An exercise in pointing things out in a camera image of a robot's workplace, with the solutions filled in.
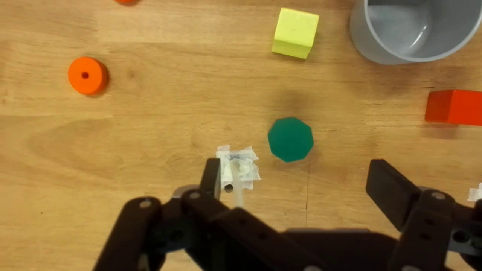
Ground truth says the white tape scrap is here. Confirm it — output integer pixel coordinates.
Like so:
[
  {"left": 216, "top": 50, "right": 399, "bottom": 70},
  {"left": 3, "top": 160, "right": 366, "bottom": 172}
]
[{"left": 467, "top": 183, "right": 482, "bottom": 202}]

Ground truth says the orange round block with hole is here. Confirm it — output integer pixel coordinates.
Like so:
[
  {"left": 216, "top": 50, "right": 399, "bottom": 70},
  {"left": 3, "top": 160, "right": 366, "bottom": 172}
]
[{"left": 67, "top": 56, "right": 110, "bottom": 95}]

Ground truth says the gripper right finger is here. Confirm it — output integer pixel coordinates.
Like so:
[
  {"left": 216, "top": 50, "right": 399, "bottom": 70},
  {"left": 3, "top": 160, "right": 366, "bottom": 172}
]
[{"left": 366, "top": 158, "right": 482, "bottom": 271}]

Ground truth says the red rectangular block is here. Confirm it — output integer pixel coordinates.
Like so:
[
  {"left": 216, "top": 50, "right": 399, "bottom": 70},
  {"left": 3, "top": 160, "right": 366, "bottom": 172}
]
[{"left": 424, "top": 90, "right": 482, "bottom": 126}]

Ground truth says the green octagonal block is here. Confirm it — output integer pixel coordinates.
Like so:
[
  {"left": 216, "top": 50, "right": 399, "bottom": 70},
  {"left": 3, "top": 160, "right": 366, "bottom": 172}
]
[{"left": 267, "top": 117, "right": 314, "bottom": 163}]

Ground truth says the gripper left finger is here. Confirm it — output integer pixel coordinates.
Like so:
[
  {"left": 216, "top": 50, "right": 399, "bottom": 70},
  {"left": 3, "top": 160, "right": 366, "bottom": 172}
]
[{"left": 92, "top": 158, "right": 320, "bottom": 271}]

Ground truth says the grey plastic cup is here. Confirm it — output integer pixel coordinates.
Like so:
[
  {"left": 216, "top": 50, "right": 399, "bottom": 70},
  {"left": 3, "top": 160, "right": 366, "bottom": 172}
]
[{"left": 349, "top": 0, "right": 482, "bottom": 65}]

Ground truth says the yellow cube block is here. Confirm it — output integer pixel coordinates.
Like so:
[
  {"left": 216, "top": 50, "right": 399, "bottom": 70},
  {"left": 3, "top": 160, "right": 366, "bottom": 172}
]
[{"left": 271, "top": 8, "right": 320, "bottom": 59}]

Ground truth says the white tape patch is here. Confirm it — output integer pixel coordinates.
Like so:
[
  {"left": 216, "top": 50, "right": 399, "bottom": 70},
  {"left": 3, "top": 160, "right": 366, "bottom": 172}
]
[{"left": 216, "top": 145, "right": 261, "bottom": 191}]

